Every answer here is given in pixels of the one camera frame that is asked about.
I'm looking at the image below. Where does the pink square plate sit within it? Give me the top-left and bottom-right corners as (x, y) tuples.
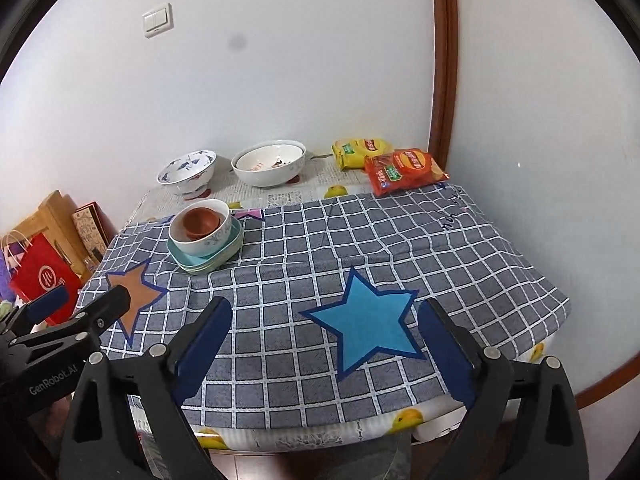
(171, 228), (245, 272)

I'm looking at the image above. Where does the brown small bowl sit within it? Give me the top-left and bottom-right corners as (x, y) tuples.
(182, 207), (224, 240)

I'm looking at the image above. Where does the plain white bowl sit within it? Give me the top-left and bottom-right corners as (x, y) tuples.
(169, 198), (231, 257)

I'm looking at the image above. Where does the light blue square plate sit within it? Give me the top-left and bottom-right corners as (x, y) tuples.
(166, 216), (244, 267)

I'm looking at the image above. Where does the red paper bag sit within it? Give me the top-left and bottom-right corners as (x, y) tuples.
(10, 246), (81, 325)

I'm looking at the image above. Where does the wooden furniture piece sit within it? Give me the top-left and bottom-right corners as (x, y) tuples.
(1, 190), (92, 284)

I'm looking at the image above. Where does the patterned red box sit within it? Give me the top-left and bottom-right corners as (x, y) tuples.
(72, 202), (117, 263)

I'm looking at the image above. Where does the green square plate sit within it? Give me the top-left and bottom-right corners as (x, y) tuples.
(174, 238), (245, 276)

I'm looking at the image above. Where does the blue crane pattern bowl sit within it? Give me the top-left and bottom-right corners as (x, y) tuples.
(156, 150), (217, 200)

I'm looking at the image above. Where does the grey checkered tablecloth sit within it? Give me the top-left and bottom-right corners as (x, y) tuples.
(79, 183), (570, 430)

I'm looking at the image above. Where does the large white outer bowl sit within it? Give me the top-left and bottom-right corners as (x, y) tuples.
(231, 140), (307, 188)

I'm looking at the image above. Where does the lemon print inner bowl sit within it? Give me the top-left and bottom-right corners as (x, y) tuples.
(235, 143), (305, 172)

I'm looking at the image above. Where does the red chips bag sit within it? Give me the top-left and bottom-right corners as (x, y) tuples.
(364, 148), (449, 197)

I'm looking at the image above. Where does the yellow chips bag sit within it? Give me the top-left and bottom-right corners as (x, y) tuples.
(332, 139), (394, 170)

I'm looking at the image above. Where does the white wall switch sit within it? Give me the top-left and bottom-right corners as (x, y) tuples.
(142, 2), (174, 39)

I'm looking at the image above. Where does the brown wooden door frame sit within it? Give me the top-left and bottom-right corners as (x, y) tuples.
(428, 0), (459, 169)

